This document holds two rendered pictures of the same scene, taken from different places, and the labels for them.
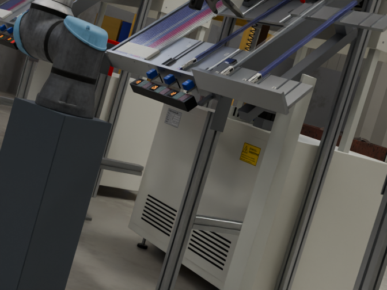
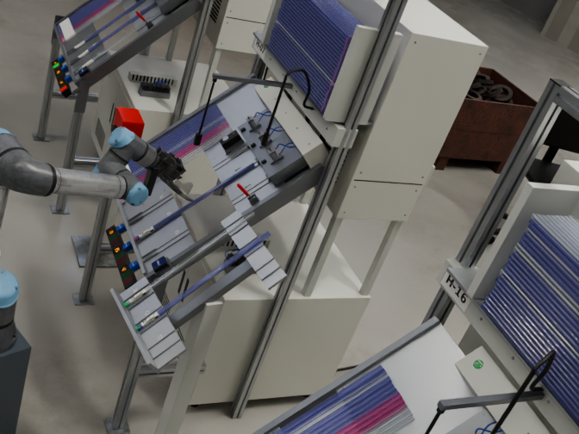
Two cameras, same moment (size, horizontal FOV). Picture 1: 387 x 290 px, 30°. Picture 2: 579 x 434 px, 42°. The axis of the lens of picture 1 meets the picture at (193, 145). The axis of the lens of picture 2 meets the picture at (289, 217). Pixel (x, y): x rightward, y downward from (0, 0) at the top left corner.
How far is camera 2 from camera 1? 1.69 m
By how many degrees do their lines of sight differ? 25
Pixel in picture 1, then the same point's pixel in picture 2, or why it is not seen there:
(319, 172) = (270, 322)
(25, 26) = not seen: outside the picture
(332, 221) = (295, 345)
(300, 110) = (207, 327)
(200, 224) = (146, 374)
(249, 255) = (169, 421)
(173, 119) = not seen: hidden behind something
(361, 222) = (328, 341)
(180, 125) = not seen: hidden behind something
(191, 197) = (133, 360)
